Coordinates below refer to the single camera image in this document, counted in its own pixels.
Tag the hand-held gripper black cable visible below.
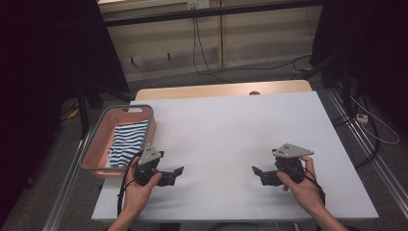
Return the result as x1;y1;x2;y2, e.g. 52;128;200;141
116;153;143;217
302;171;326;206

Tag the person's left hand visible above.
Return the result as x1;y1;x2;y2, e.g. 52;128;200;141
123;160;164;213

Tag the left hand-held gripper black cable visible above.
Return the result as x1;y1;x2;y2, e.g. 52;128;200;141
116;153;143;217

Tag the white floor cable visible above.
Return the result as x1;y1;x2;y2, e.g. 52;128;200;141
349;95;401;145

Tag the white wall socket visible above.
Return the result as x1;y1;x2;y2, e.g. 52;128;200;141
187;0;211;10

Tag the black hanging cable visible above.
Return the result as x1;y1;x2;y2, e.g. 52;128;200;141
195;17;227;83
191;17;313;77

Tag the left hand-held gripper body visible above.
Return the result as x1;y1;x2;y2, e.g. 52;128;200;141
134;144;167;188

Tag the beige wooden cabinet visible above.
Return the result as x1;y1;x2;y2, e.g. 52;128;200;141
97;0;323;83

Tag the blue white striped baby romper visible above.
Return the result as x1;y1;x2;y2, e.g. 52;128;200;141
107;119;150;167

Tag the aluminium floor rail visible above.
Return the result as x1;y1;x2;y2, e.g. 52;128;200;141
326;88;408;210
41;138;88;231

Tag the right hand-held gripper black cable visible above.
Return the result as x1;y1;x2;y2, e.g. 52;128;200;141
302;171;326;206

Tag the black floor cable bundle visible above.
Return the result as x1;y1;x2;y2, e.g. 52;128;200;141
331;92;381;169

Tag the pink basket with grey rim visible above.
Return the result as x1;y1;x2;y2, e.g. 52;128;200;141
79;104;158;180

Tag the black curtain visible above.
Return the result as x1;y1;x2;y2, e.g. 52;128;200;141
0;0;131;222
309;0;408;136

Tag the black tripod stand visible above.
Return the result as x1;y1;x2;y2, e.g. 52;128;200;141
75;81;136;139

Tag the black metal stand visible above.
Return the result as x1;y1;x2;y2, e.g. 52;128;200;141
299;51;354;119

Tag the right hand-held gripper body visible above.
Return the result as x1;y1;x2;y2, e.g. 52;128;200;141
261;142;315;187

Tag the person's right hand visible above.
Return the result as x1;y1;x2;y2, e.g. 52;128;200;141
277;156;325;215

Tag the black horizontal metal bar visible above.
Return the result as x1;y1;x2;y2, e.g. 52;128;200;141
102;0;325;28

